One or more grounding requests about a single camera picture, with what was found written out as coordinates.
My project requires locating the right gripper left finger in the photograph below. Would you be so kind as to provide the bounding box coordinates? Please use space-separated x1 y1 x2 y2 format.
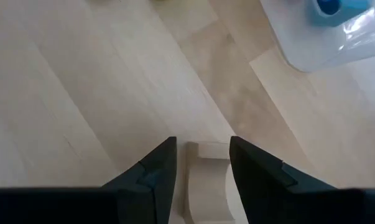
101 136 178 224

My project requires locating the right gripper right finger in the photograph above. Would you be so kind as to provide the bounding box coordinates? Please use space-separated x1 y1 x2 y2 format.
229 136 336 224

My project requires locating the natural wood arch block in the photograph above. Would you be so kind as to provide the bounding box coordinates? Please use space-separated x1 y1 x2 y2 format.
183 141 249 224

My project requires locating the large blue notched block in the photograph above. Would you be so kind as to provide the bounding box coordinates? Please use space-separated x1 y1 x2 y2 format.
305 0 373 27

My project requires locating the large clear plastic bin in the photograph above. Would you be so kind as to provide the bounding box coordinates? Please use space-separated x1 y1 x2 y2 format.
260 0 375 73

